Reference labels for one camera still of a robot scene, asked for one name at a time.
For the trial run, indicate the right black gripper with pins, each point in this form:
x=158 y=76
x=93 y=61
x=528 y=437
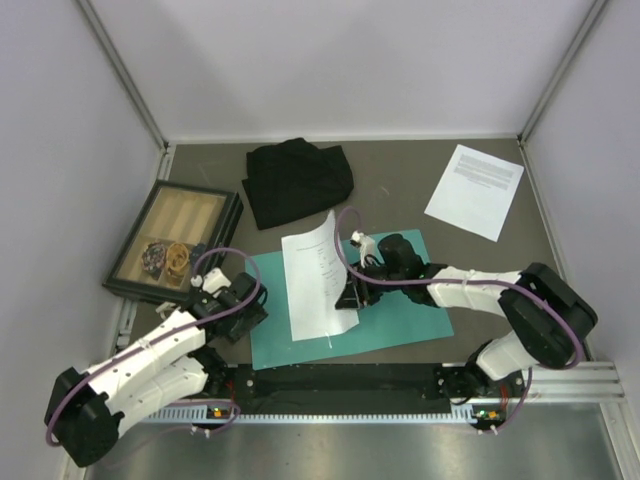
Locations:
x=357 y=294

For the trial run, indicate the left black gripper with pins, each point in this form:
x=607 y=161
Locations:
x=254 y=316

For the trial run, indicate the white paper sheet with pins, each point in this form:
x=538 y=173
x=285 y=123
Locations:
x=315 y=278
x=475 y=192

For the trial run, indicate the teal file folder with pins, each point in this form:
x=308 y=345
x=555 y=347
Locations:
x=393 y=321

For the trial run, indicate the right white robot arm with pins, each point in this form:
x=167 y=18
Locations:
x=549 y=321

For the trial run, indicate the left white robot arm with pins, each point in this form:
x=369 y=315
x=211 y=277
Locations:
x=89 y=411

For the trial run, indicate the white zip tie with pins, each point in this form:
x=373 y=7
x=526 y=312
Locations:
x=165 y=309

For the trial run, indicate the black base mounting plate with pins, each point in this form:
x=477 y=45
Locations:
x=335 y=389

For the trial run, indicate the black glass-lid display box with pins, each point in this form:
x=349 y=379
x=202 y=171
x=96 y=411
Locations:
x=175 y=226

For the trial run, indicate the black folded cloth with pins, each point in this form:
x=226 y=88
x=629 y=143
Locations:
x=295 y=179

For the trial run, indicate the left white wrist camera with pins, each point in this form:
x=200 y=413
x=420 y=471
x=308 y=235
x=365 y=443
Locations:
x=211 y=282

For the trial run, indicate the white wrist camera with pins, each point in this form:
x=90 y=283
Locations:
x=211 y=282
x=365 y=245

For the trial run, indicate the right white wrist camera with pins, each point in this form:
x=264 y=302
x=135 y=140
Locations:
x=365 y=245

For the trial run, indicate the grey slotted cable duct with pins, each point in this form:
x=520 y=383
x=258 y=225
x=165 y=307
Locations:
x=463 y=414

